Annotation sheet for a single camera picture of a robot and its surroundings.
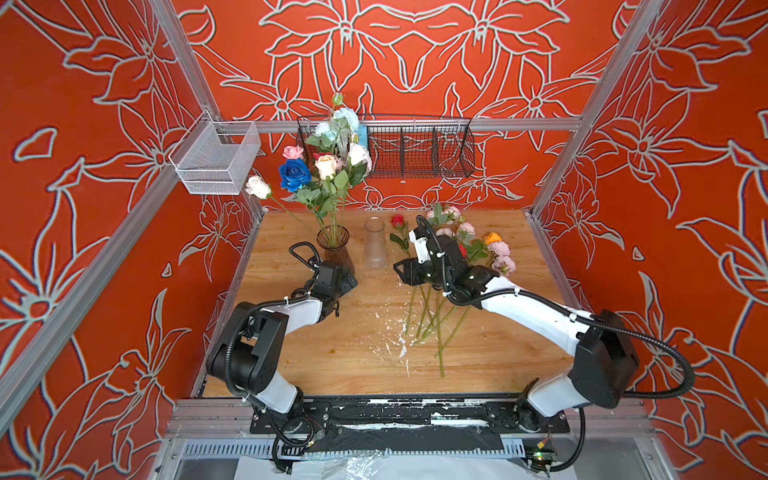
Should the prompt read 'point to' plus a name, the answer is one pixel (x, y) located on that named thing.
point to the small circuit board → (542, 458)
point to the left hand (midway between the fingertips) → (341, 278)
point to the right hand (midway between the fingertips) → (395, 263)
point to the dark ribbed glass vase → (334, 238)
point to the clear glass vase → (374, 243)
